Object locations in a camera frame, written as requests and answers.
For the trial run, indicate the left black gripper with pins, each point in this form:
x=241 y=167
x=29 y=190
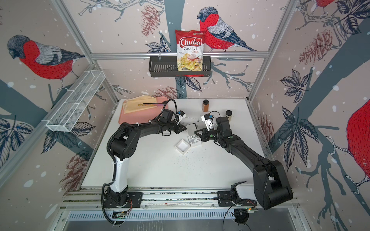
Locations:
x=180 y=128

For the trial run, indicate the white mesh shelf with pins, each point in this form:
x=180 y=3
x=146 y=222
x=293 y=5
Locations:
x=68 y=114

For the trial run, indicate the white gift box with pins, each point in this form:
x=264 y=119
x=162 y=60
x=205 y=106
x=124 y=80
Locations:
x=194 y=141

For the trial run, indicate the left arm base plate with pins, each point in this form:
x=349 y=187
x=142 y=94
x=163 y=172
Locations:
x=122 y=200

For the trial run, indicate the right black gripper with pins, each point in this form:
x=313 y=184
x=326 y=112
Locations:
x=204 y=136

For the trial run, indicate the beige cloth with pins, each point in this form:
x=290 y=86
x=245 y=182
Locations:
x=137 y=104

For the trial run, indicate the Chuba cassava chips bag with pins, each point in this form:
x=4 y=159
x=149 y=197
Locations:
x=190 y=49

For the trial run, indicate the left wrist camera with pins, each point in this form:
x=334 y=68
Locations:
x=181 y=115

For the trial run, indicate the pink tray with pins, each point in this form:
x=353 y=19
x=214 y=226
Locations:
x=142 y=116

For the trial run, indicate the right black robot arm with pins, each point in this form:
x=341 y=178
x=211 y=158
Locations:
x=271 y=186

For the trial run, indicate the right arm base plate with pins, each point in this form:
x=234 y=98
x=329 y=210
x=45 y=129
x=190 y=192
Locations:
x=228 y=199

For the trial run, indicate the orange spice jar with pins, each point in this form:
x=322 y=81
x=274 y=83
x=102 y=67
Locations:
x=205 y=105

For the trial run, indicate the pale spice jar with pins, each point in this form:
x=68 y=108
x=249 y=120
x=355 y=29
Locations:
x=229 y=114

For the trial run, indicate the iridescent black spoon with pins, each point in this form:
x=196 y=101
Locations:
x=152 y=104

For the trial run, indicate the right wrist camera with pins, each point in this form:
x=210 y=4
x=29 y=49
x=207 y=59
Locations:
x=208 y=120

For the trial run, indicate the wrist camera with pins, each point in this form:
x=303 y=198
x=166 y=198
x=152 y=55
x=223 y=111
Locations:
x=181 y=115
x=208 y=120

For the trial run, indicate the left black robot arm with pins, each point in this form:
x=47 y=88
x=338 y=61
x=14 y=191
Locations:
x=123 y=143

